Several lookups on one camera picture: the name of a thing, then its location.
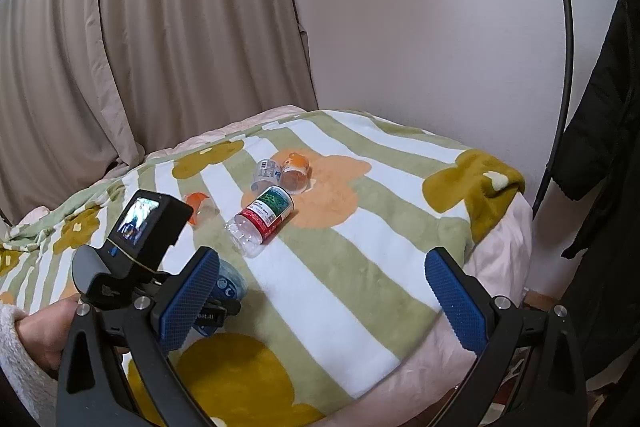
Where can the beige curtain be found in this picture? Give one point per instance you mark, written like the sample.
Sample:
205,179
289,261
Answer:
88,86

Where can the black action camera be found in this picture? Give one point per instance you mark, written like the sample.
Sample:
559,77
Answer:
150,223

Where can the person's left hand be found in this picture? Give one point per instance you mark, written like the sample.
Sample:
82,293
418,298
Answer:
44,333

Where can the black jacket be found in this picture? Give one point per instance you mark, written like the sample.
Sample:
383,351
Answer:
599,150

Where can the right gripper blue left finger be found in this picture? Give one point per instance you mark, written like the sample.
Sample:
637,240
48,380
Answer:
163,326

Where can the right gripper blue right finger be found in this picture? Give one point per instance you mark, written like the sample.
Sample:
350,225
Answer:
487,326

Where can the white fleece sleeve forearm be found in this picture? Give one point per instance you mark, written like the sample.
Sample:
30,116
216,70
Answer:
28,393

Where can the blue white label clear cup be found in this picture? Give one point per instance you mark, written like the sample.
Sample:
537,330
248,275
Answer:
267,173

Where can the green striped flower blanket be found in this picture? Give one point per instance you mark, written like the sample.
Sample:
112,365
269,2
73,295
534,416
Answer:
339,327

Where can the red green label clear cup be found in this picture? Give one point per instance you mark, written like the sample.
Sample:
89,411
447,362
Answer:
252,228

